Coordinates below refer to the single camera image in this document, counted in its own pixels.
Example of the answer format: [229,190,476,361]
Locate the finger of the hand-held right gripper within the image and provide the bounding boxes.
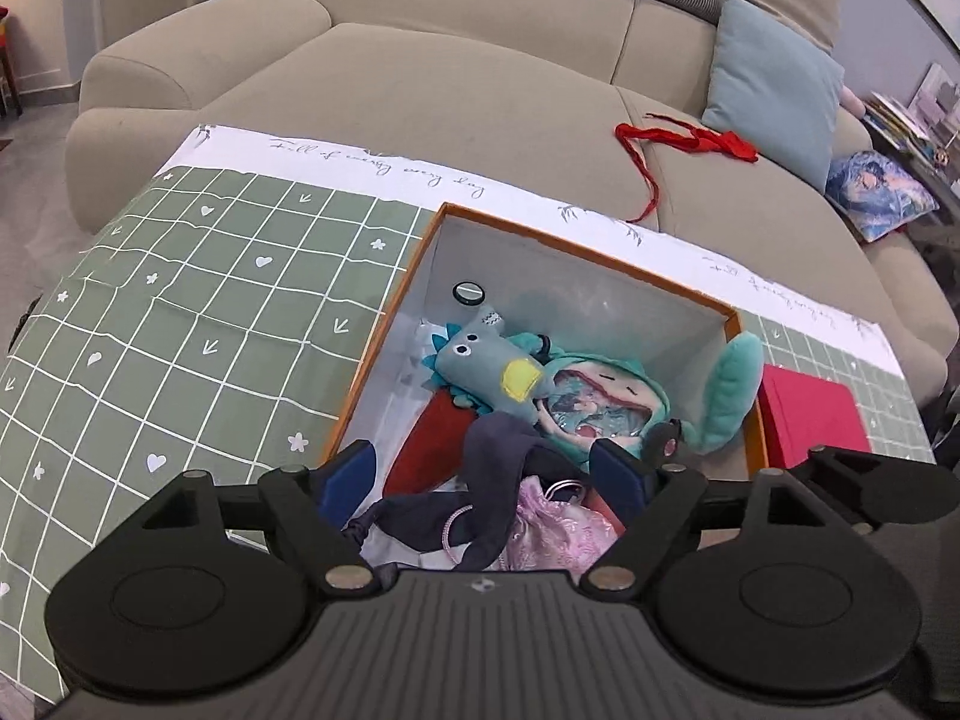
[805,446,937,482]

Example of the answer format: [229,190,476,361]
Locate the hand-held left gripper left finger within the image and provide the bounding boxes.
[139,439,381,592]

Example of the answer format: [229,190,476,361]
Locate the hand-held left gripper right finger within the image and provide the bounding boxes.
[581,439,826,592]

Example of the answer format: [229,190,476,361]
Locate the pink drawstring pouch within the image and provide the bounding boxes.
[499,476,625,573]

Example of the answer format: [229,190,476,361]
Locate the red cloth item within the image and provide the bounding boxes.
[386,394,482,500]

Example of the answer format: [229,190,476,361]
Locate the teal plush doll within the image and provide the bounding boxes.
[525,330,764,460]

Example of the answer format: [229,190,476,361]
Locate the dark grey cloth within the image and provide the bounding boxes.
[341,414,595,572]

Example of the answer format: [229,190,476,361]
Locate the grey-blue dinosaur plush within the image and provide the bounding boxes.
[421,304,553,418]

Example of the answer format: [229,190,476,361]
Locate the white box with orange rim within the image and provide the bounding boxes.
[319,202,770,572]

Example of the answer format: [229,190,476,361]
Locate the red box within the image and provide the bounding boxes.
[757,364,875,470]

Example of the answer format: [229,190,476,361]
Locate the green checked tablecloth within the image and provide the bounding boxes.
[0,124,938,700]

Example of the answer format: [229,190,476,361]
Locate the blue printed pillow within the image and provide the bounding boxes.
[825,150,941,244]

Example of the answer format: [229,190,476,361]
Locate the red ribbon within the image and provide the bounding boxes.
[615,111,759,224]

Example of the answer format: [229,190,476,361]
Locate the pile of books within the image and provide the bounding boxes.
[862,64,960,167]

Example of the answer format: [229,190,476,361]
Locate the light blue pillow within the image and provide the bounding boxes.
[701,0,847,193]

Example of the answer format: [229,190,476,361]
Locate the beige fabric sofa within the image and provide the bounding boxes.
[64,0,950,407]

